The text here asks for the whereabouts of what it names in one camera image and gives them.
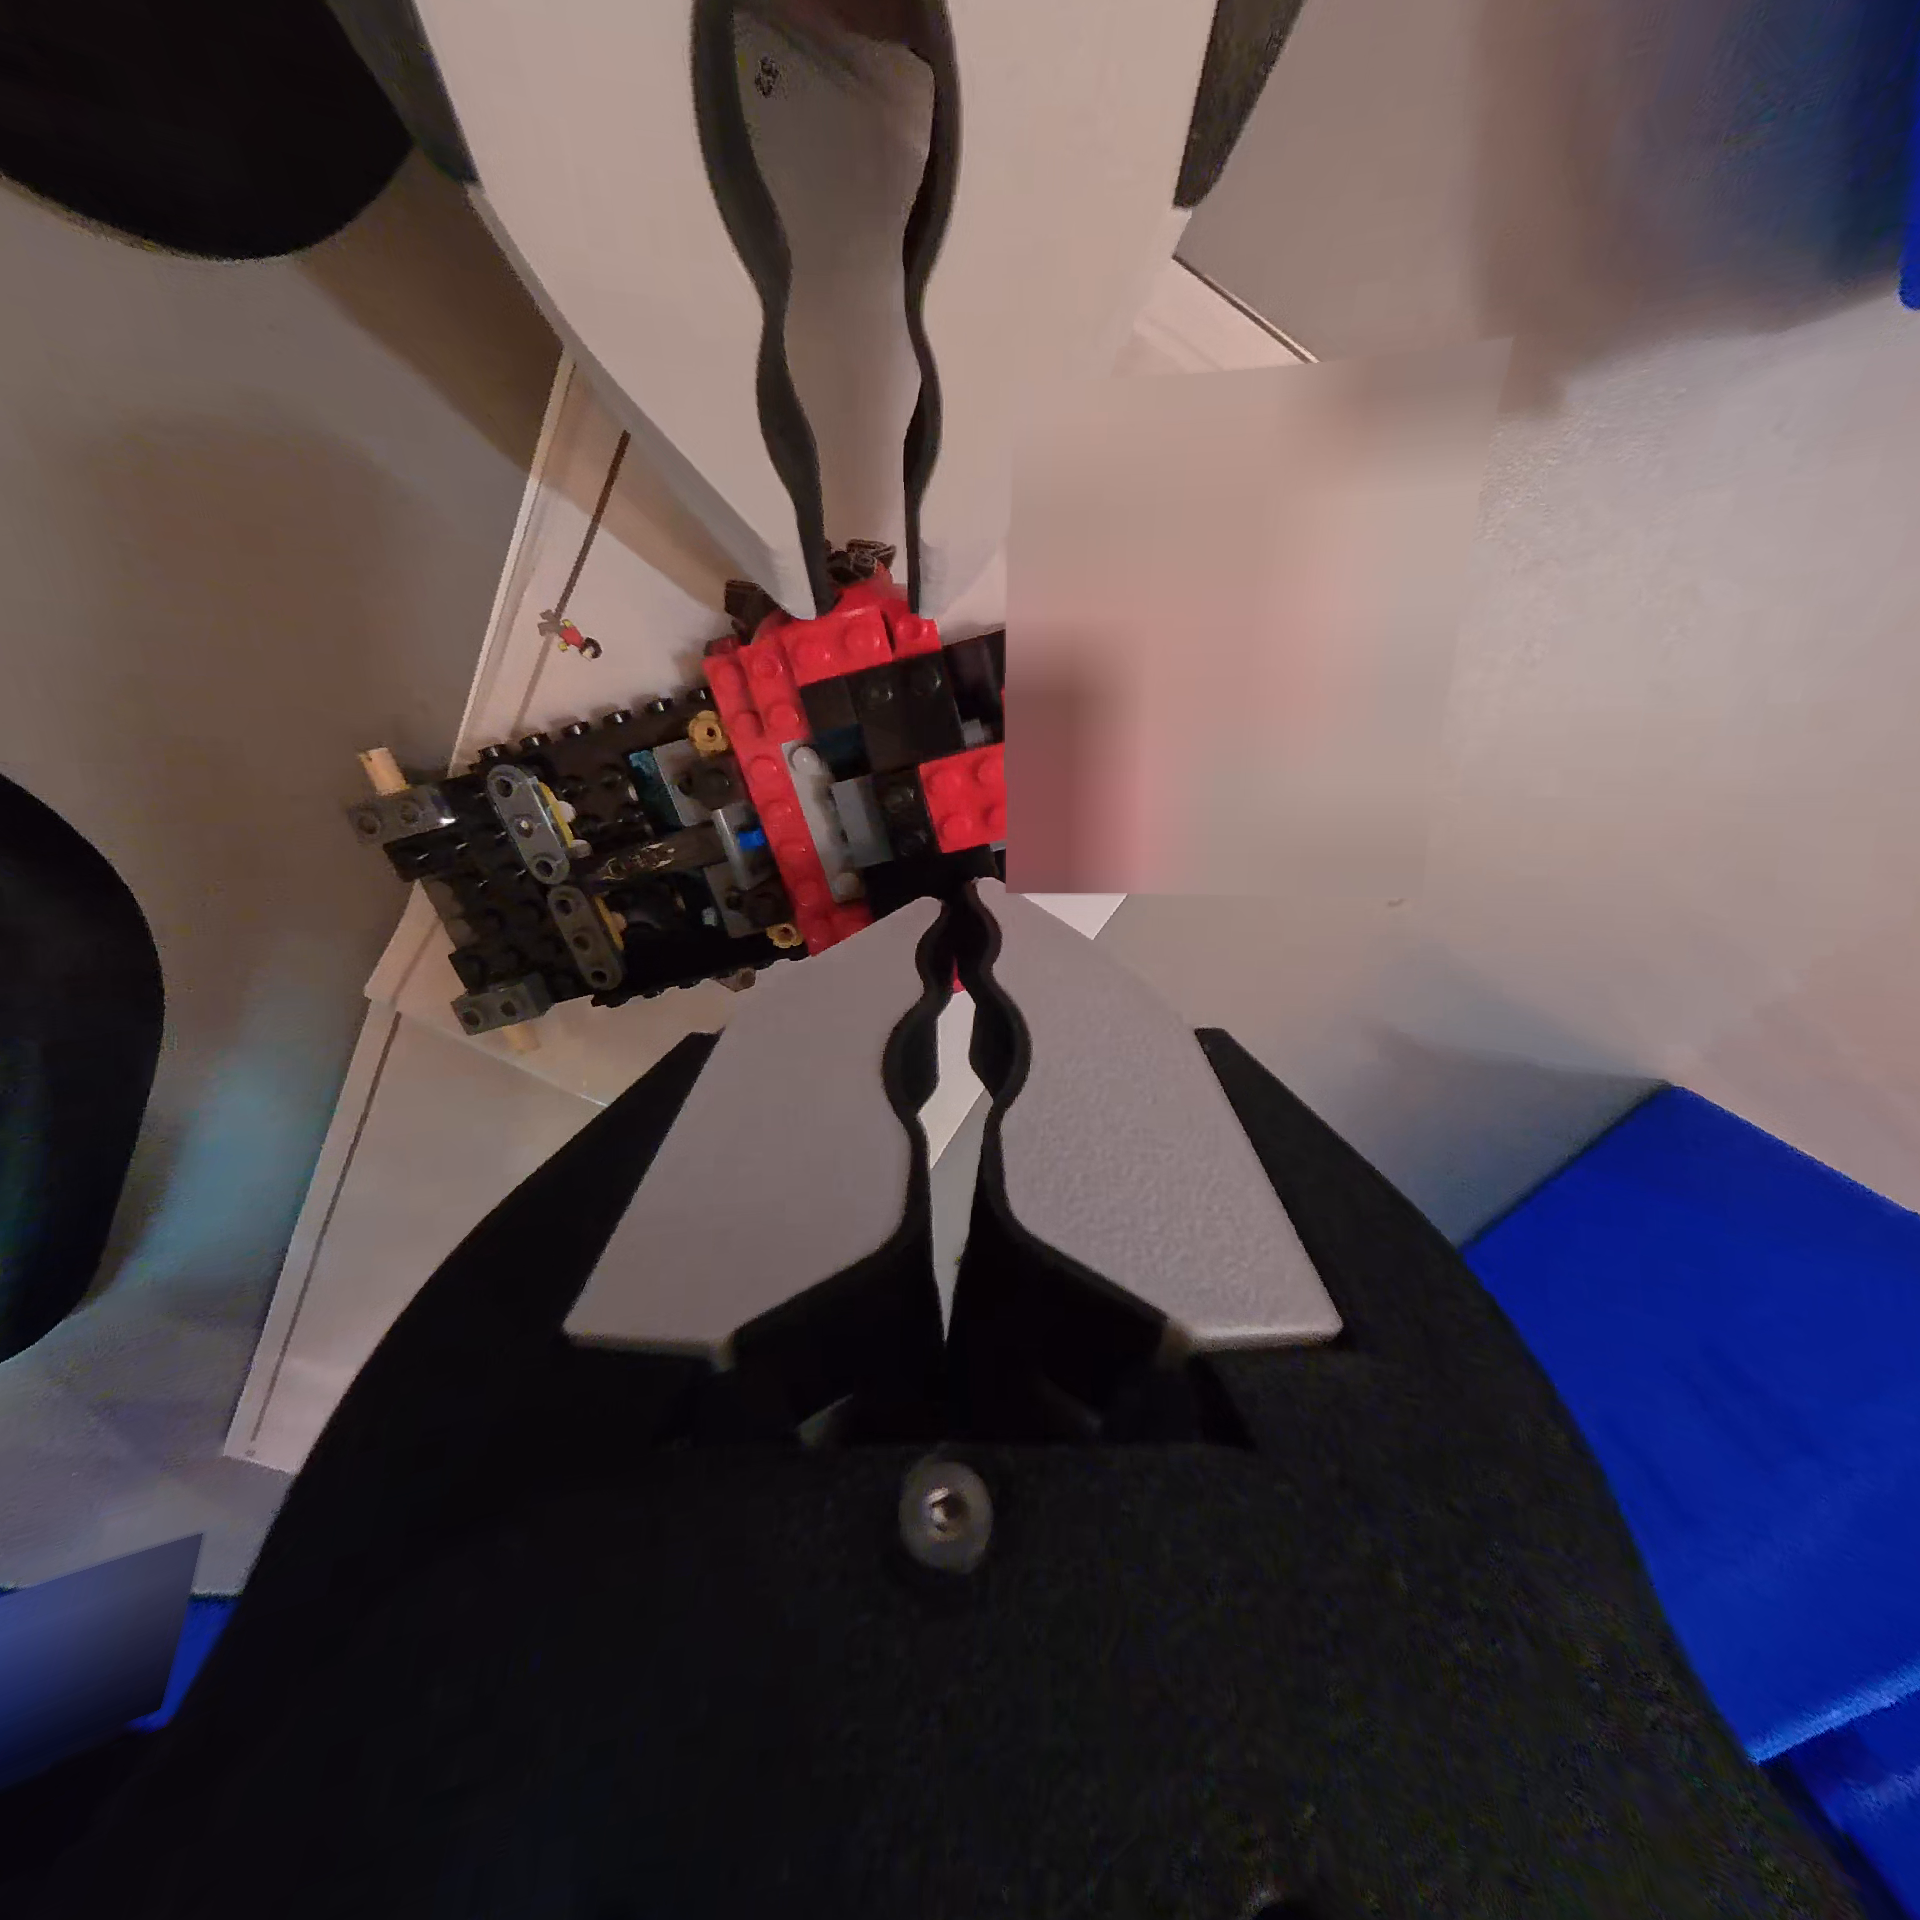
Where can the black dimpled cushion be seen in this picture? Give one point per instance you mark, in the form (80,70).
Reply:
(181,120)
(76,1049)

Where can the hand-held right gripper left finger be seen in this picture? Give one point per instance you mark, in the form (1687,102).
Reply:
(751,1201)

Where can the lego instruction booklet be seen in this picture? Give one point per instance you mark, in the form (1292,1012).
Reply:
(451,1201)

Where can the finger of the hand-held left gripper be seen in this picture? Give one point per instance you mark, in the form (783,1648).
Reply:
(600,182)
(1066,182)

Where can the red and black lego car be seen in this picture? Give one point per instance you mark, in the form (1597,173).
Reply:
(781,705)

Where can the blue divided plastic bin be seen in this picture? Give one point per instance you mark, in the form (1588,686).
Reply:
(1725,1424)

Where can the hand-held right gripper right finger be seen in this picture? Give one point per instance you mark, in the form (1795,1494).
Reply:
(1155,1201)

